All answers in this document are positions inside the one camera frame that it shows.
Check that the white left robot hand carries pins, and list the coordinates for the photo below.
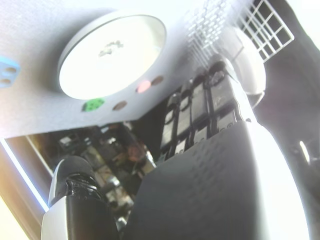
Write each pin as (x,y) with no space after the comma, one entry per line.
(200,195)

